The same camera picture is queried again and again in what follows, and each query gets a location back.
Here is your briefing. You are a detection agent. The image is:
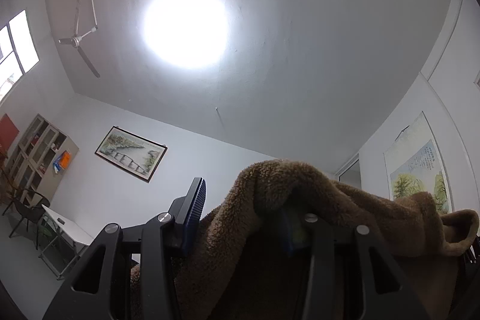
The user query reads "hanging scroll painting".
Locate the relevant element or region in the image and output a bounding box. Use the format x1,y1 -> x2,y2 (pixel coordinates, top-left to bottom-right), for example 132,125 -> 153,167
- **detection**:
383,113 -> 453,214

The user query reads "ceiling lamp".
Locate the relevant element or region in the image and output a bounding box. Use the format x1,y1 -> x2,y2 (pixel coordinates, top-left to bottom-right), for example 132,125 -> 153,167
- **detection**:
141,0 -> 231,71

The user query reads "grey storage cabinet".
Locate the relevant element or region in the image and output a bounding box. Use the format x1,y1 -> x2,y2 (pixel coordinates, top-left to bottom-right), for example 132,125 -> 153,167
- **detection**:
6,115 -> 79,205

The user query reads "ceiling fan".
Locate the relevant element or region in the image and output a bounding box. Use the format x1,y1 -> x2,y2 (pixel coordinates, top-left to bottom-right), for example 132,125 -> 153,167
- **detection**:
58,0 -> 100,78

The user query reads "white folding table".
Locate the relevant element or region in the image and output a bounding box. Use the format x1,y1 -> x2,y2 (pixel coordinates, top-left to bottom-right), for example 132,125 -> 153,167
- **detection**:
38,205 -> 94,280

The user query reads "brown fleece garment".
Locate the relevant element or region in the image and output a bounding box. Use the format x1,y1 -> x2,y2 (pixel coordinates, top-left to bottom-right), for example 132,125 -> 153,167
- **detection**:
129,160 -> 479,319

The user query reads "framed landscape picture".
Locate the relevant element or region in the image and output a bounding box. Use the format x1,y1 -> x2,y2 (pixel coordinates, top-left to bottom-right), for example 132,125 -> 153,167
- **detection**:
95,126 -> 168,183

